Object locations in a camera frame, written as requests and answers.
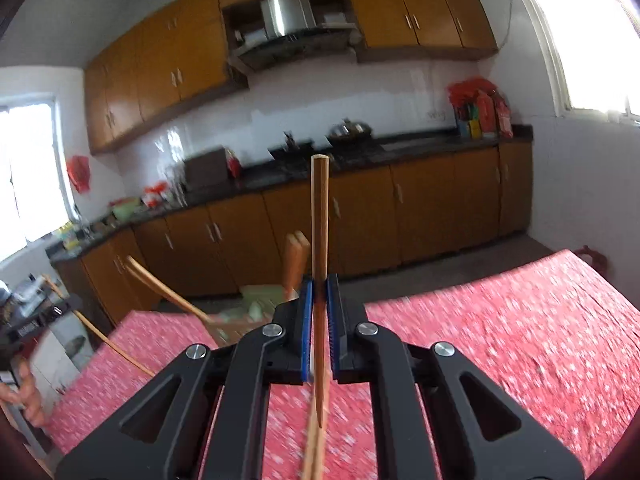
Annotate lidded dark pot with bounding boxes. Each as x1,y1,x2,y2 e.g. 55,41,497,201
326,118,372,150

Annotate red hanging plastic bag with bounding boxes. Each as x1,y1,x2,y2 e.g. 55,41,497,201
66,155,91,194

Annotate beige perforated utensil holder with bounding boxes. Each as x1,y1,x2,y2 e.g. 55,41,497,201
210,285,285,347

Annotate black countertop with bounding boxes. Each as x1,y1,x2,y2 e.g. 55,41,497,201
46,128,503,266

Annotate dark cutting board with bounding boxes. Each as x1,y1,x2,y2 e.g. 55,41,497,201
183,148,230,192

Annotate black wok on stove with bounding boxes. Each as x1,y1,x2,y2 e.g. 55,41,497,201
268,131,316,165

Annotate red bag and bottles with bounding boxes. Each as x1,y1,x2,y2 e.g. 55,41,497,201
447,77,514,140

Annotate red white plastic bag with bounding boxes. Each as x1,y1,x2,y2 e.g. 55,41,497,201
142,180,171,209

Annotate person left hand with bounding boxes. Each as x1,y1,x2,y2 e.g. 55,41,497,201
0,358,46,428

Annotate upper wooden wall cabinets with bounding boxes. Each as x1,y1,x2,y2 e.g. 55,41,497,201
85,0,498,154

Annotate lower wooden kitchen cabinets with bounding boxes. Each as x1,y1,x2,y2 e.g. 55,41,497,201
50,136,533,326

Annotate green basin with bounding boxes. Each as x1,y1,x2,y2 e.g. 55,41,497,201
110,197,141,221

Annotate red bottle on counter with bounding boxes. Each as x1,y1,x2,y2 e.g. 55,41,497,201
226,150,242,180

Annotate red floral tablecloth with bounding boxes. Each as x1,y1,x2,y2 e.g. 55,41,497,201
47,250,639,474

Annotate steel range hood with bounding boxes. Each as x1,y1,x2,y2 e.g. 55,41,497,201
222,0,363,75

